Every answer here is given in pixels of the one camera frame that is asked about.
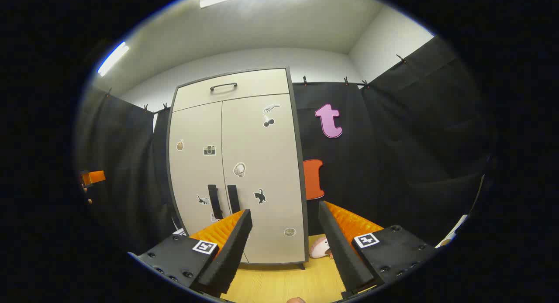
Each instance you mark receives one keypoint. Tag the beige cabinet drawer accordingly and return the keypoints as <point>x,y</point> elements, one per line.
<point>262,82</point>

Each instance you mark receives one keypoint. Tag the beige cabinet door camera sticker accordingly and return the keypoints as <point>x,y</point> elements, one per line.
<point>192,172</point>

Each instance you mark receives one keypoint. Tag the grey double-door shoe cabinet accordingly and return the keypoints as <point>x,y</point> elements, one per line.
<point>298,154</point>

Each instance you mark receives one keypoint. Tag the beige cabinet door headphones sticker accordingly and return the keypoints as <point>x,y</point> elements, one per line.
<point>270,163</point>

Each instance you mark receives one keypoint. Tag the white side table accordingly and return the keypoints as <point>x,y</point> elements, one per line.
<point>456,228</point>

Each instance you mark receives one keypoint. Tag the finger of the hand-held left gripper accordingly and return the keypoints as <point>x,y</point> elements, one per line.
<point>95,177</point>

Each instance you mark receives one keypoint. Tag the pink smiling plush toy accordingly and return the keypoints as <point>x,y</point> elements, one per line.
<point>319,248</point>

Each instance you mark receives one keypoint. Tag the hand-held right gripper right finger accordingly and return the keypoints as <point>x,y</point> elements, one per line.
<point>340,250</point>

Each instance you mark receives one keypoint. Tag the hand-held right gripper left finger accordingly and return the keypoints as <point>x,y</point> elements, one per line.
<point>231,250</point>

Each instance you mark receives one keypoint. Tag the narrow ceiling light strip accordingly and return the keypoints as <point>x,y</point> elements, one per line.
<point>113,58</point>

